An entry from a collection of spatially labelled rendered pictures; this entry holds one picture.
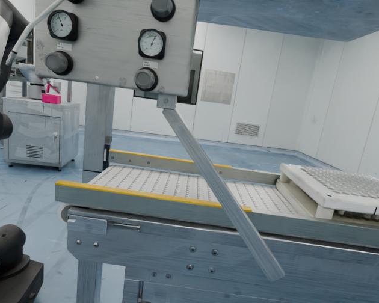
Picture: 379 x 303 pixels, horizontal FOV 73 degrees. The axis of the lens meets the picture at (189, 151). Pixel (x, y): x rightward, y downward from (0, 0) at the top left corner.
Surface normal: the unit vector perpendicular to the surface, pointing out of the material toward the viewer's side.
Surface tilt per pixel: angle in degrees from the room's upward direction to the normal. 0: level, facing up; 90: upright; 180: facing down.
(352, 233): 90
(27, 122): 90
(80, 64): 90
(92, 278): 90
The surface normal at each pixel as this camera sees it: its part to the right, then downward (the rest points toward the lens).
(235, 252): -0.04, 0.21
